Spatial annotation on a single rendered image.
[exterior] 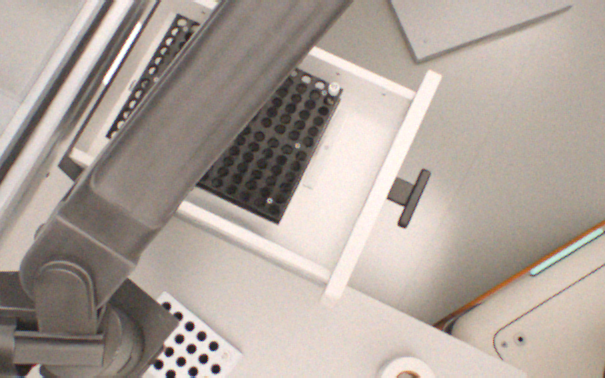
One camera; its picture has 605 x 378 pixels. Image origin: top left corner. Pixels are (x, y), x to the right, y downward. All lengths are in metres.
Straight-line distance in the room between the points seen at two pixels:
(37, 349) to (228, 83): 0.23
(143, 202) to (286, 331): 0.51
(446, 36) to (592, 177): 0.52
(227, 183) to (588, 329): 0.93
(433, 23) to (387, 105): 1.03
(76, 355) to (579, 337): 1.16
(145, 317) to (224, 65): 0.28
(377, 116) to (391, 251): 0.85
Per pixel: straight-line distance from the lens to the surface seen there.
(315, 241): 0.84
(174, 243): 0.92
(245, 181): 0.79
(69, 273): 0.44
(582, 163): 1.91
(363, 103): 0.90
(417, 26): 1.89
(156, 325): 0.60
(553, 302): 1.50
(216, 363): 0.89
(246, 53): 0.39
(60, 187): 0.83
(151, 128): 0.41
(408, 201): 0.79
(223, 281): 0.91
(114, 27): 0.78
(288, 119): 0.85
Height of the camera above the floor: 1.66
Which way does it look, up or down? 75 degrees down
